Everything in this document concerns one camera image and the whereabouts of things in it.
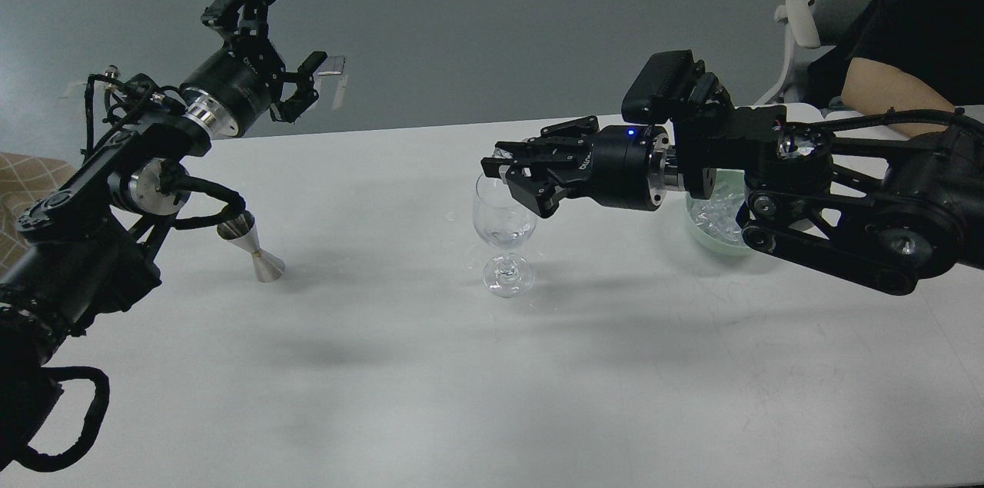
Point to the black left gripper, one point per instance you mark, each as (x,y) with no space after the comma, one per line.
(247,76)

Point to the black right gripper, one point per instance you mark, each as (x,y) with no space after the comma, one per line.
(617,166)

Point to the steel double jigger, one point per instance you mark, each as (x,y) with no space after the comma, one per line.
(242,232)

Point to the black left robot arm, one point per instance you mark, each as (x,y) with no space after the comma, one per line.
(92,243)

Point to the person forearm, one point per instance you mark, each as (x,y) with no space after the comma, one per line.
(872,88)

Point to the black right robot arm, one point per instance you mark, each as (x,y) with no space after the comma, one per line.
(881,201)

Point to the clear wine glass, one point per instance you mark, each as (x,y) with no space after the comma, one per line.
(505,224)

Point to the clear ice cubes pile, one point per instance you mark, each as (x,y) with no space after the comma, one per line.
(717,217)

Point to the pale green bowl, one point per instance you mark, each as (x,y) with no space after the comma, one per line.
(726,180)

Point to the tan checkered sofa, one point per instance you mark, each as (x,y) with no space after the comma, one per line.
(24,180)

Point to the grey office chair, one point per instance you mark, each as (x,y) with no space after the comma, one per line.
(810,28)

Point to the person black shirt torso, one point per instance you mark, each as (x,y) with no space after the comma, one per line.
(938,41)

